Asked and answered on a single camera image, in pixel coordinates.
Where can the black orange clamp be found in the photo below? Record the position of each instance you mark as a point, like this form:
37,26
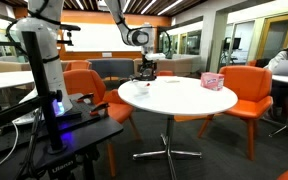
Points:
85,97
99,107

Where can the white wall whiteboard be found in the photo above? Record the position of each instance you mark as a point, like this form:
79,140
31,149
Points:
94,36

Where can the black camera on stand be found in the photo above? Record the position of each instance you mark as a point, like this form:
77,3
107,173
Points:
70,27

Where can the white rectangular table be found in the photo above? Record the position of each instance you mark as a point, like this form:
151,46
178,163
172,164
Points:
7,79

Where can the beige sofa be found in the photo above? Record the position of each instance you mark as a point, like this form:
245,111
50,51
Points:
184,65

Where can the pink tissue box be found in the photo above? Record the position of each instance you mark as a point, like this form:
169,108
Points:
212,81

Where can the black camera stand pole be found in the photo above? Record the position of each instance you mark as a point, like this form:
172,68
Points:
42,86

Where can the grey wrist camera bar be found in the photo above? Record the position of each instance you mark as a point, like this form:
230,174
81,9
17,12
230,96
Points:
155,56

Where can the white bowl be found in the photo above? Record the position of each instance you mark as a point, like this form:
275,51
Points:
141,88

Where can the white plastic packet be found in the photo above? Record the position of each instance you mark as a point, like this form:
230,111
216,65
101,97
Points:
171,80

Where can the black Ulanzi tripod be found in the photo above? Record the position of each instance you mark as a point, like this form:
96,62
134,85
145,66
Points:
62,166

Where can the grey sofa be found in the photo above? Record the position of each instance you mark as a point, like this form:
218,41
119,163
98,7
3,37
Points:
112,68

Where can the white office table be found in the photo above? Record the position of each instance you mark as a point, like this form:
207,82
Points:
287,80

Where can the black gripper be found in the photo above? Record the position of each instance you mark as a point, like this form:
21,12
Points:
149,65

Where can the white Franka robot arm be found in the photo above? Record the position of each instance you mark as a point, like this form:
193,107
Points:
45,50

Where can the black monitor on cart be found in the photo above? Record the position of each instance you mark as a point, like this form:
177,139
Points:
232,45

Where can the ceiling projector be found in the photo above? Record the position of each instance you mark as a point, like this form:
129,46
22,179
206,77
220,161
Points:
100,5

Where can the person in white hoodie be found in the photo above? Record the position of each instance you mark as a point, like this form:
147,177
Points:
280,56

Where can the round white table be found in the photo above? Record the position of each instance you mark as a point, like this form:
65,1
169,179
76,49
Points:
190,100

